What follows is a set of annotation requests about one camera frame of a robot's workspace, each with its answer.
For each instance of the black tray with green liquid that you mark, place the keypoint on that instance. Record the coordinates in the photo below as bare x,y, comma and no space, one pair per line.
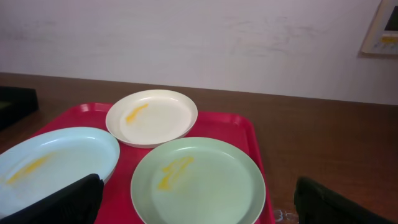
17,103

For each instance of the cream white plate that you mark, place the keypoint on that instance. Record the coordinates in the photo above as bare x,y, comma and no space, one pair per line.
149,118

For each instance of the light green plate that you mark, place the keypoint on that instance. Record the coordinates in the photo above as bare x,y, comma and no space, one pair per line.
198,180

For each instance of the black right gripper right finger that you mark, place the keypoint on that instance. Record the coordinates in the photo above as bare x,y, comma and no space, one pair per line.
314,203

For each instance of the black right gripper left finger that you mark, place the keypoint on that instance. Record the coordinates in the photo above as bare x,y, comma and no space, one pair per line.
78,203

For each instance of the light blue plate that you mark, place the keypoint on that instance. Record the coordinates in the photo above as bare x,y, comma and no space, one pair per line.
49,162

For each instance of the red plastic tray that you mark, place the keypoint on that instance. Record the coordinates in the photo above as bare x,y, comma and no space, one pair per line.
116,206

